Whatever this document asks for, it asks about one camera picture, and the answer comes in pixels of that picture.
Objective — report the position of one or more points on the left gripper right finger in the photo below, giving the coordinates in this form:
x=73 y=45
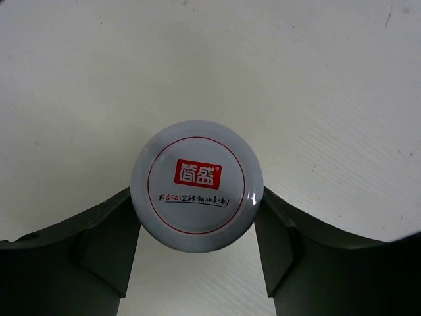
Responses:
x=313 y=268

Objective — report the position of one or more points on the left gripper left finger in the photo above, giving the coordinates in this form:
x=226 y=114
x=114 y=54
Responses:
x=79 y=266

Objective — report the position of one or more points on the dark jar white lid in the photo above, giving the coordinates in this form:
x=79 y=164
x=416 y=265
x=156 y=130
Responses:
x=196 y=186

